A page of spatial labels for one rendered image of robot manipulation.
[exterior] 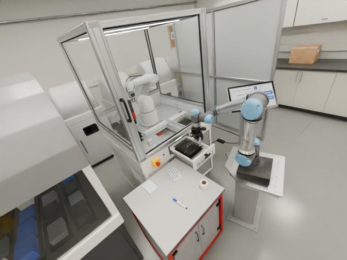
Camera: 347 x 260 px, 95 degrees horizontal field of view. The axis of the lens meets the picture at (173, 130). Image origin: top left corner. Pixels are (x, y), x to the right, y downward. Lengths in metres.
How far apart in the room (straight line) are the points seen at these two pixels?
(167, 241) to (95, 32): 1.32
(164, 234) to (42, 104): 1.02
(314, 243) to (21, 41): 5.10
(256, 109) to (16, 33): 4.14
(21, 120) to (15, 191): 0.29
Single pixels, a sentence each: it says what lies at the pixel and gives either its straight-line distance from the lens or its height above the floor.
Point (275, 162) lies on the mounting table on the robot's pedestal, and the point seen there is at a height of 0.76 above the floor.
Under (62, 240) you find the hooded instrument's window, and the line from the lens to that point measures 1.21.
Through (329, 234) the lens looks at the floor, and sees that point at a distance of 2.34.
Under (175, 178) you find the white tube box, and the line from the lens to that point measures 1.44.
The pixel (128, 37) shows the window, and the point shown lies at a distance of 1.22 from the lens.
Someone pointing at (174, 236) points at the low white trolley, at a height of 0.76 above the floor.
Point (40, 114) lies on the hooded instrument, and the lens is 0.90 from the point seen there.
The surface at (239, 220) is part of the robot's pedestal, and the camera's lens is 2.13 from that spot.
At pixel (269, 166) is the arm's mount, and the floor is 0.83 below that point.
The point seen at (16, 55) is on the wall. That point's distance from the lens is 4.35.
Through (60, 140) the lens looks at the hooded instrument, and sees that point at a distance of 0.88.
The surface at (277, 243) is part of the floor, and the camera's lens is 2.13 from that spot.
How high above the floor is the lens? 1.88
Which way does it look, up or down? 32 degrees down
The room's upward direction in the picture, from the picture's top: 11 degrees counter-clockwise
